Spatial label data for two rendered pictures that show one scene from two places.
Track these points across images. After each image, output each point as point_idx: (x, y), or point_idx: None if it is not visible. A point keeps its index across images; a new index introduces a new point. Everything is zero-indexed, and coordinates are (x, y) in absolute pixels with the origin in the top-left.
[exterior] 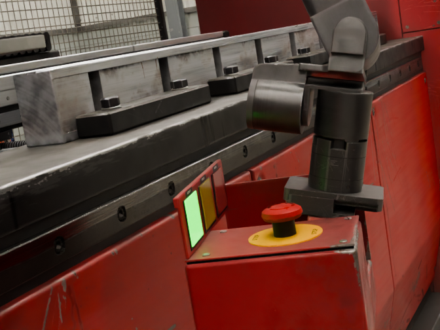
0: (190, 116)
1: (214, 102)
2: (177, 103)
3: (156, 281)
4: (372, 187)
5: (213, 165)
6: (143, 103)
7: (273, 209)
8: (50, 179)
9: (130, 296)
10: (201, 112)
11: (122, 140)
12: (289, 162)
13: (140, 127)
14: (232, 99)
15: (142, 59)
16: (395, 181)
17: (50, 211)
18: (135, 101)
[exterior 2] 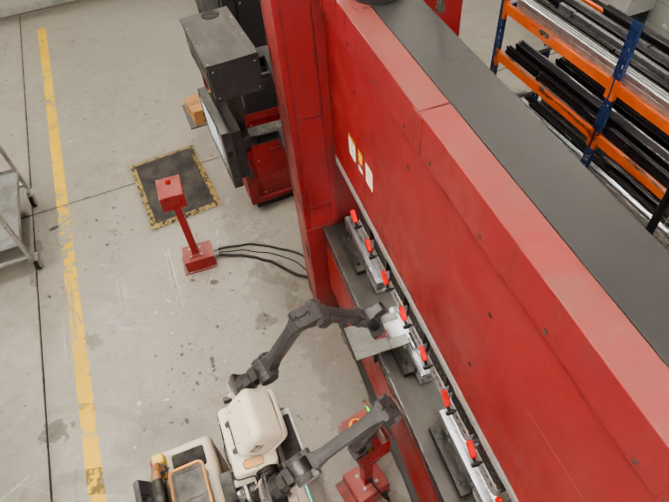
0: (430, 461)
1: (457, 497)
2: (447, 469)
3: (407, 436)
4: (354, 456)
5: (384, 429)
6: (438, 447)
7: (355, 420)
8: (394, 390)
9: (402, 424)
10: (434, 469)
11: (412, 421)
12: None
13: (432, 442)
14: (452, 501)
15: (463, 462)
16: None
17: (393, 391)
18: (449, 452)
